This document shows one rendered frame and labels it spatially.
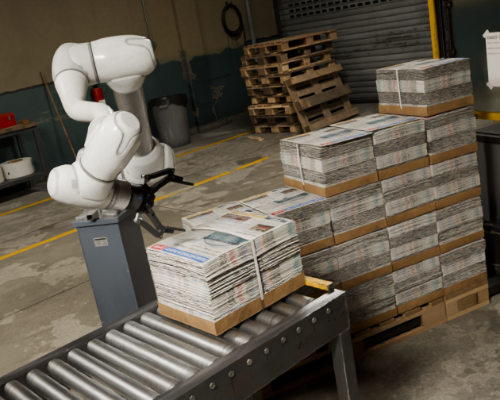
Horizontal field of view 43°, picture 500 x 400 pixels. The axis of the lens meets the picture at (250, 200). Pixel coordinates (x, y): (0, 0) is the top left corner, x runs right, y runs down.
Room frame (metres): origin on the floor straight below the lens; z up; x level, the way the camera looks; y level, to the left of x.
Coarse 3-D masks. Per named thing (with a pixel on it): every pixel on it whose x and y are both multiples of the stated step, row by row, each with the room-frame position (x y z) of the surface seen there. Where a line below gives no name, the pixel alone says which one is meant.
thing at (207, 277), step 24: (168, 240) 1.85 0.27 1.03; (192, 240) 1.82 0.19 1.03; (216, 240) 1.79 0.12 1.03; (168, 264) 1.75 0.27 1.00; (192, 264) 1.65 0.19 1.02; (216, 264) 1.64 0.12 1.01; (240, 264) 1.70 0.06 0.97; (168, 288) 1.78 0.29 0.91; (192, 288) 1.68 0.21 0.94; (216, 288) 1.64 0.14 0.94; (240, 288) 1.70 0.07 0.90; (192, 312) 1.70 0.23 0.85; (216, 312) 1.63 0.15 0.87
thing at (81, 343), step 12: (156, 300) 1.96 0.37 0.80; (132, 312) 1.90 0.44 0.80; (144, 312) 1.89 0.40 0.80; (108, 324) 1.85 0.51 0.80; (120, 324) 1.83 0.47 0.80; (84, 336) 1.79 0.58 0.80; (96, 336) 1.78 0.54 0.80; (60, 348) 1.73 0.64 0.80; (72, 348) 1.72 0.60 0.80; (84, 348) 1.74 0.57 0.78; (36, 360) 1.68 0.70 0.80; (48, 360) 1.67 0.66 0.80; (12, 372) 1.64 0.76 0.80; (24, 372) 1.62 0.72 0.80; (0, 384) 1.58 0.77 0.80; (24, 384) 1.61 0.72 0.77
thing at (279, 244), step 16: (208, 224) 1.96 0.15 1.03; (224, 224) 1.93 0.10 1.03; (240, 224) 1.90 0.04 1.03; (256, 224) 1.87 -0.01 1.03; (272, 224) 1.84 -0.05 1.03; (288, 224) 1.84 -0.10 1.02; (272, 240) 1.79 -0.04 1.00; (288, 240) 1.83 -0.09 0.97; (272, 256) 1.78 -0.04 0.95; (288, 256) 1.82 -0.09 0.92; (272, 272) 1.78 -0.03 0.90; (288, 272) 1.82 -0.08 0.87; (272, 288) 1.77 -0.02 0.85
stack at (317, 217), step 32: (288, 192) 2.89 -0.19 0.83; (352, 192) 2.74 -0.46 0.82; (384, 192) 2.80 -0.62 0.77; (416, 192) 2.87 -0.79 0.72; (192, 224) 2.67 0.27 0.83; (320, 224) 2.67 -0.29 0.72; (352, 224) 2.72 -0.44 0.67; (416, 224) 2.85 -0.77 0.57; (320, 256) 2.65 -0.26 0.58; (352, 256) 2.71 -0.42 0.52; (384, 256) 2.78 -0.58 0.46; (352, 288) 2.71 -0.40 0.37; (384, 288) 2.77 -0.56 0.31; (416, 288) 2.84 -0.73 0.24; (352, 320) 2.70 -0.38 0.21; (320, 352) 2.62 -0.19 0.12; (288, 384) 2.56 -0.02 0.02
